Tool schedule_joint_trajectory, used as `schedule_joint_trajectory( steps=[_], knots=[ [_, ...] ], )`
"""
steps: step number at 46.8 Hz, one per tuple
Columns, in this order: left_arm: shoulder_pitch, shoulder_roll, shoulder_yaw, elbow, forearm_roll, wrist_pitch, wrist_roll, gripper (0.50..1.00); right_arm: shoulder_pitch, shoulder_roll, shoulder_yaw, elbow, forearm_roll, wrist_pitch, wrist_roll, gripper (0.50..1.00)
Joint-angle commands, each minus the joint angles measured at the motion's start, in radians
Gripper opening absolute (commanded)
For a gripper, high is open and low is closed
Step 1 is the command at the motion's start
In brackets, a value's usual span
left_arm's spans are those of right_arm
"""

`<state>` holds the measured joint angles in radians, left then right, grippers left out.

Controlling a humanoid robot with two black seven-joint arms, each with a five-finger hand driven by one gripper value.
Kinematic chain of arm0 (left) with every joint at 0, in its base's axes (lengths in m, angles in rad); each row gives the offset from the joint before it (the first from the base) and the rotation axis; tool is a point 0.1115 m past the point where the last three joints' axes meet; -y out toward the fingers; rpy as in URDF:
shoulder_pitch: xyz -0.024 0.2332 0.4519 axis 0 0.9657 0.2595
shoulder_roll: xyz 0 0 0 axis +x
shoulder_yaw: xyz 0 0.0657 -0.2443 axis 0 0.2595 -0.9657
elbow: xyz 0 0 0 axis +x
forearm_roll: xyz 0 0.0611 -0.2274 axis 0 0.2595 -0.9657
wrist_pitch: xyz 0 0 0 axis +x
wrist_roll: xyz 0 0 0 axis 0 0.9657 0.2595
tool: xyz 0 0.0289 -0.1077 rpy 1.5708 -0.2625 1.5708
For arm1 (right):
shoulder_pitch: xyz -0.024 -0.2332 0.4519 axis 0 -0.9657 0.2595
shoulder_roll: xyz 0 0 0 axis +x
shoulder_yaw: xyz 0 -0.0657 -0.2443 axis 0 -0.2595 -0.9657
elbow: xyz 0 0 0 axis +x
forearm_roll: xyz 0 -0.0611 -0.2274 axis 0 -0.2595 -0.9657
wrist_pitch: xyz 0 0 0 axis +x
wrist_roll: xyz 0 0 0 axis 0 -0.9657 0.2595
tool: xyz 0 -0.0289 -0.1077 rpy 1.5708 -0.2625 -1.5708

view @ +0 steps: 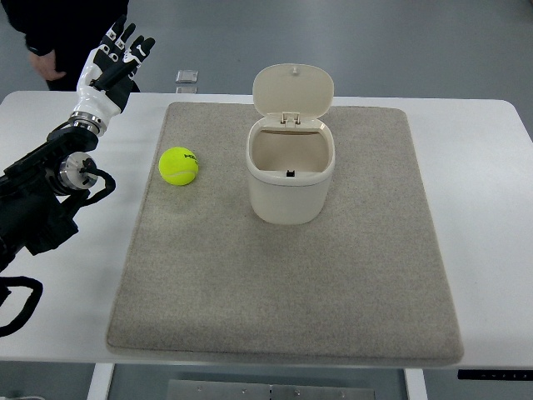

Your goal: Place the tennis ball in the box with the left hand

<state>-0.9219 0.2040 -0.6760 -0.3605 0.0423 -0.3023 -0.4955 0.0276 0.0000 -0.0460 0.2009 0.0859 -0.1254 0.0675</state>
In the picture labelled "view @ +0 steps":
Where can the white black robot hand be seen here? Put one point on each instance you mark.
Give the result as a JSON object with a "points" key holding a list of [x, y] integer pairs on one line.
{"points": [[107, 78]]}

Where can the white right table leg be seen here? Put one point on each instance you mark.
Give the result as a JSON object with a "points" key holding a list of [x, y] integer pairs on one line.
{"points": [[415, 384]]}

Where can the white left table leg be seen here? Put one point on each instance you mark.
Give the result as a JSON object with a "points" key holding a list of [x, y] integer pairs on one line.
{"points": [[101, 381]]}

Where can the black table control panel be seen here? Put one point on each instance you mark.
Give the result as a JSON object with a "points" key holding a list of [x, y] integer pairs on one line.
{"points": [[511, 375]]}

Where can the person in black clothes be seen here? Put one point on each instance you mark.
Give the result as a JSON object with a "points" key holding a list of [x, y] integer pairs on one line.
{"points": [[59, 35]]}

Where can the metal plate under table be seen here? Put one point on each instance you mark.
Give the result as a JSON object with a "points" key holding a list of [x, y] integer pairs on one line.
{"points": [[189, 389]]}

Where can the clear floor socket cover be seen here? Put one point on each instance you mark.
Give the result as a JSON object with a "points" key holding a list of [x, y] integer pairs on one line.
{"points": [[186, 76]]}

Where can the beige bin with open lid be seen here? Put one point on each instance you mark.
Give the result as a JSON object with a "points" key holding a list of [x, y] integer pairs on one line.
{"points": [[290, 152]]}

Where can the yellow tennis ball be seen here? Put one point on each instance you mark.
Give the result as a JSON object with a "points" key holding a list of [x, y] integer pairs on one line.
{"points": [[178, 166]]}

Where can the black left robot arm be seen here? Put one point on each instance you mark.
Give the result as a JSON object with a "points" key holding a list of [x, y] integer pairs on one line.
{"points": [[42, 192]]}

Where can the white table leg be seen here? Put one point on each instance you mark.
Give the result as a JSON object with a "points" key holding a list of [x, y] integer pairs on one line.
{"points": [[415, 384], [101, 381]]}

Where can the beige felt mat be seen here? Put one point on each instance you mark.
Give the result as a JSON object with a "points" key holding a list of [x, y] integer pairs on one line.
{"points": [[361, 283]]}

